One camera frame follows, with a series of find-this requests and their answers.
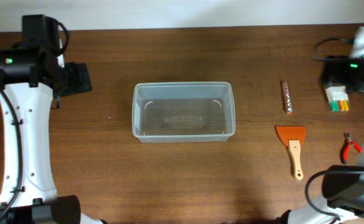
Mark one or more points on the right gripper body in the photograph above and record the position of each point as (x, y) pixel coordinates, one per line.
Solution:
(355, 76)

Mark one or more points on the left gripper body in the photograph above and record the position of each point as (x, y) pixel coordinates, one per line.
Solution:
(75, 81)

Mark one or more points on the orange screwdriver bit holder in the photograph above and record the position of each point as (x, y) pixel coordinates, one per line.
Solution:
(287, 98)

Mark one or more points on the clear plastic container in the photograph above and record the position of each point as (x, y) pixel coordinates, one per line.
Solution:
(183, 112)

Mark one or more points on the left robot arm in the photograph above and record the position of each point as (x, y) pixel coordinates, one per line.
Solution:
(33, 78)

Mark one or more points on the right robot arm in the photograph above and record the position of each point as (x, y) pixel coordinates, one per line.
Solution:
(334, 195)

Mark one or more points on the red handled pliers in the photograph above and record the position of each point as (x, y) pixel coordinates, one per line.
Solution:
(349, 142)

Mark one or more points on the orange scraper with wooden handle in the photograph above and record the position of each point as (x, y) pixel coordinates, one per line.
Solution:
(293, 138)

